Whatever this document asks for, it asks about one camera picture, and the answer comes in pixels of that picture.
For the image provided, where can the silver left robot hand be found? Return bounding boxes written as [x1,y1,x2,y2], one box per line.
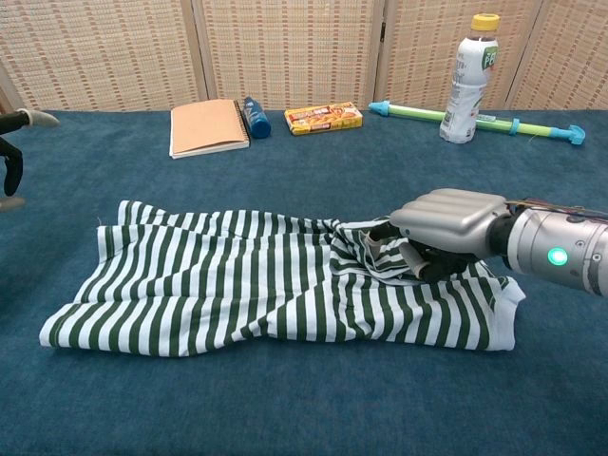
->
[0,107,61,213]

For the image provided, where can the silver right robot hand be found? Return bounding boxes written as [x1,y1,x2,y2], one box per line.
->
[365,188,517,284]

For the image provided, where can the green white striped T-shirt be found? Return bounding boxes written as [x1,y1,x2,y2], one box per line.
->
[38,199,526,358]

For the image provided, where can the green blue water squirter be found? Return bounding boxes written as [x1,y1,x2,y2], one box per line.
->
[368,99,587,147]

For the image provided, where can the white bottle yellow cap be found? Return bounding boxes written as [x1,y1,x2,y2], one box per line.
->
[438,12,502,144]

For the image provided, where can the yellow curry box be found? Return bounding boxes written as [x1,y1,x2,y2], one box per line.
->
[283,102,365,138]

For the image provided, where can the tan spiral notebook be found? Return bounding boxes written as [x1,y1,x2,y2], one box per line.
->
[168,98,252,161]

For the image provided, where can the small blue bottle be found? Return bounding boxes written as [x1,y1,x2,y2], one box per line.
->
[240,96,272,140]

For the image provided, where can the bamboo folding screen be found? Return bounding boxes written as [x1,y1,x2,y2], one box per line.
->
[0,0,608,115]

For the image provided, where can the blue carpet table cover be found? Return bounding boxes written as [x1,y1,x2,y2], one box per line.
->
[0,108,608,456]

